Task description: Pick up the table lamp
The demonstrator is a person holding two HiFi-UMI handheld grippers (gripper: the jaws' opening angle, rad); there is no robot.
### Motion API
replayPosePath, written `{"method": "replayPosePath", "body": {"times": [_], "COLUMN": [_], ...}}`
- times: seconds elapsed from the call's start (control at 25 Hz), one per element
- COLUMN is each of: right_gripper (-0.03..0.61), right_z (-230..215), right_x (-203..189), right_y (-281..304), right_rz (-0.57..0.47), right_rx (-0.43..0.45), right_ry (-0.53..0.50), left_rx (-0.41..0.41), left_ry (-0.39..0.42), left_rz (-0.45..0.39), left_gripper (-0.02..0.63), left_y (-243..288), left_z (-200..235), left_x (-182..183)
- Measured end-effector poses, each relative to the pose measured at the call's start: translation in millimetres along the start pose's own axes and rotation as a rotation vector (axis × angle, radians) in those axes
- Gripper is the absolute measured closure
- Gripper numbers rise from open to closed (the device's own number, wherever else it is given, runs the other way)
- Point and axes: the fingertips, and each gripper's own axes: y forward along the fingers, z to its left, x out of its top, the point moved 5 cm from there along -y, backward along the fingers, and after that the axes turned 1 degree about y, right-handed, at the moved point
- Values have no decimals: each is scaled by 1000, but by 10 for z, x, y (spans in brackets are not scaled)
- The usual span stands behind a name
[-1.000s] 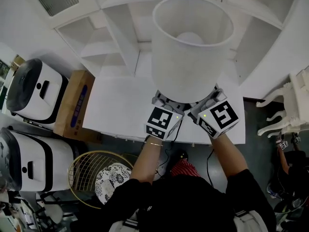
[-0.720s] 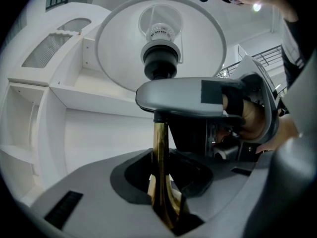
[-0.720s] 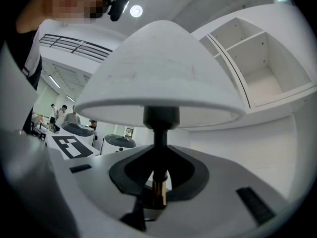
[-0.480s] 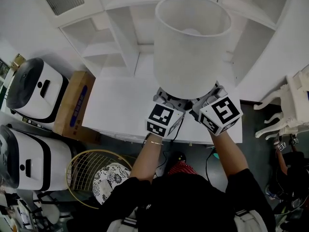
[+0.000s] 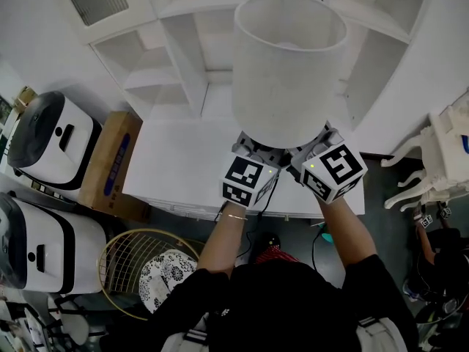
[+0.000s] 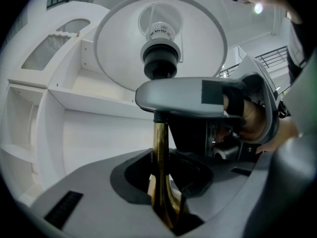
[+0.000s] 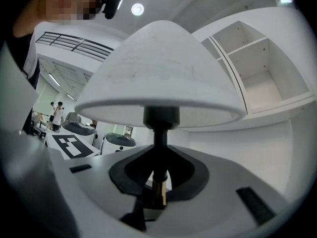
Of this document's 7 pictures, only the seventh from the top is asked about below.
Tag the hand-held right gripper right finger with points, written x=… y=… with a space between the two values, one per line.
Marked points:
x=223 y=202

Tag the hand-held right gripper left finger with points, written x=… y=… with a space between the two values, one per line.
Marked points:
x=99 y=195

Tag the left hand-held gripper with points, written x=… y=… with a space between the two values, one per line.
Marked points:
x=71 y=146

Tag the white table lamp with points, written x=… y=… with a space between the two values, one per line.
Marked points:
x=161 y=71

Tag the person's black shirt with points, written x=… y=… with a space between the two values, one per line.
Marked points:
x=29 y=66

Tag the black balcony railing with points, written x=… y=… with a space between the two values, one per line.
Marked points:
x=74 y=44

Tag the person's head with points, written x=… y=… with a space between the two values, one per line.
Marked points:
x=62 y=4

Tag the white shelf hutch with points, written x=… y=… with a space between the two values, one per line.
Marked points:
x=272 y=58

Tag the black head camera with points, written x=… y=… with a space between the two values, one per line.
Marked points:
x=112 y=6

